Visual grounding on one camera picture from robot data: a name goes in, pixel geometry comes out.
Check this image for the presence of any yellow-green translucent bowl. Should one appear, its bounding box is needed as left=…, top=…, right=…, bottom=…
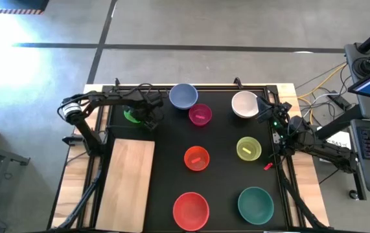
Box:
left=236, top=136, right=262, bottom=162

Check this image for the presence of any black table mat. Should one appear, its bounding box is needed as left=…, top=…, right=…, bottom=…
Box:
left=102, top=85, right=289, bottom=232

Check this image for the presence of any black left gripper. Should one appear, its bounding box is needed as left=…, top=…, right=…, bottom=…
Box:
left=137, top=91, right=166, bottom=131

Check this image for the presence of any yellow cable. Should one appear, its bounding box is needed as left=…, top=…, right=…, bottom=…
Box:
left=297, top=62, right=348, bottom=126

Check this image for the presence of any black aluminium table frame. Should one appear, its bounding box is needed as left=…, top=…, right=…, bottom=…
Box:
left=47, top=83, right=330, bottom=233

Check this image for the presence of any magenta translucent bowl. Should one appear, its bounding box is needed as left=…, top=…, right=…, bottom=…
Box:
left=188, top=103, right=213, bottom=127

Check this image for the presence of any blue-grey bowl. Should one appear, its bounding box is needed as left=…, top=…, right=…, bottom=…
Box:
left=168, top=83, right=199, bottom=110

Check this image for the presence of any bright green bowl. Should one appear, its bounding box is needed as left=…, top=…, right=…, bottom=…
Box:
left=123, top=107, right=143, bottom=124

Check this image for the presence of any large dark green bowl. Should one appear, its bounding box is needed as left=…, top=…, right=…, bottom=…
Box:
left=237, top=186, right=275, bottom=226

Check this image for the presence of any orange translucent bowl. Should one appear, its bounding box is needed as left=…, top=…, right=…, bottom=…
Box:
left=183, top=146, right=211, bottom=172

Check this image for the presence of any black power strip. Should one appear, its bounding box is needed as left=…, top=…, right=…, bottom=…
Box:
left=328, top=91, right=351, bottom=111

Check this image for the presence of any large red bowl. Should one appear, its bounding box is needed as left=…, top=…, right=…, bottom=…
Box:
left=172, top=192, right=211, bottom=232

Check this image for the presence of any white cable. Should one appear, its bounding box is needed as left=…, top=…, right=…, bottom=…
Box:
left=301, top=93, right=338, bottom=118

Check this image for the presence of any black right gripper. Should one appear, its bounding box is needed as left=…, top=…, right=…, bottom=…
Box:
left=256, top=95, right=293, bottom=129

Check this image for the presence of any white paper sheet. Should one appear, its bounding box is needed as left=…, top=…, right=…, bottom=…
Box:
left=316, top=129, right=353, bottom=163

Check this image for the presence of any white bowl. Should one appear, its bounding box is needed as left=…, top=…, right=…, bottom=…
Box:
left=231, top=91, right=260, bottom=119

